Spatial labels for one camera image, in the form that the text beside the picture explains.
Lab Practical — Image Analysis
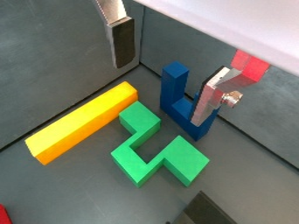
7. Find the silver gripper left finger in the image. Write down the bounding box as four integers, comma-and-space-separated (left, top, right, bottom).
93, 0, 137, 68

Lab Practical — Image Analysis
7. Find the red puzzle board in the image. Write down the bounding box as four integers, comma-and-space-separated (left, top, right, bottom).
0, 204, 14, 224

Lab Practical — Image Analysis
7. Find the black angled stand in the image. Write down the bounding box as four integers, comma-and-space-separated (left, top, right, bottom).
165, 192, 238, 224

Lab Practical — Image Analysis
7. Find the green zigzag block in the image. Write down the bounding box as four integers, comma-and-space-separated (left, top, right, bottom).
111, 101, 210, 187

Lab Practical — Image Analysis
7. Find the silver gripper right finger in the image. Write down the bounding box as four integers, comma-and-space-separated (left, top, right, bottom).
191, 66, 258, 126

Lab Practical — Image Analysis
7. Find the yellow long block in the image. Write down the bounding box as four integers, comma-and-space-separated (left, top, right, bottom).
24, 81, 138, 165

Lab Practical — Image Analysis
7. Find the blue U-shaped block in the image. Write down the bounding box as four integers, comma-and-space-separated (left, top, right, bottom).
161, 61, 219, 141

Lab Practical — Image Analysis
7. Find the red small block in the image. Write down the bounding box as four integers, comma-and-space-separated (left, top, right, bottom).
231, 50, 270, 82

